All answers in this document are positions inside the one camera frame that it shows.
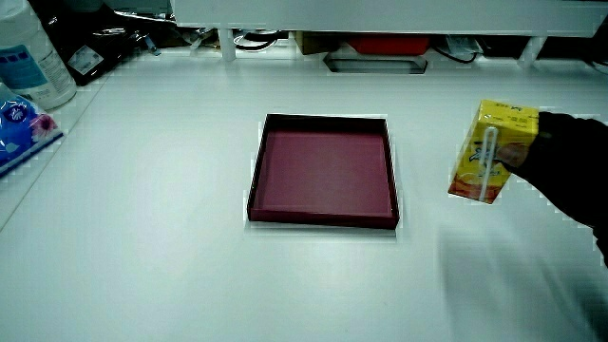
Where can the person's right hand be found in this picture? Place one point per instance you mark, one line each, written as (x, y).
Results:
(546, 152)

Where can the yellow ice redtea carton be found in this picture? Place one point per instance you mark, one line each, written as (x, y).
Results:
(508, 128)

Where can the person's right forearm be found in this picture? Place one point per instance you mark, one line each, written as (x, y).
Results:
(596, 190)

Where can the red box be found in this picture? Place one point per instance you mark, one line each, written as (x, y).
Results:
(389, 44)

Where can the white shelf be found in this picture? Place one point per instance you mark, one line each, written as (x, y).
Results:
(380, 14)

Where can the maroon square tray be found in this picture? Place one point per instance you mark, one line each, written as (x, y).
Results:
(323, 171)

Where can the brown cardboard box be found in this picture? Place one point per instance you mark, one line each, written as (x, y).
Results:
(314, 43)

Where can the black plastic bag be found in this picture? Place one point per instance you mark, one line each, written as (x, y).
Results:
(95, 43)

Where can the white wipes canister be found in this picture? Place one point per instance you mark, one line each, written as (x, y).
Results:
(33, 66)

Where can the blue floral tissue pack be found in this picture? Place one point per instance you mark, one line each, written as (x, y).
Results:
(21, 130)

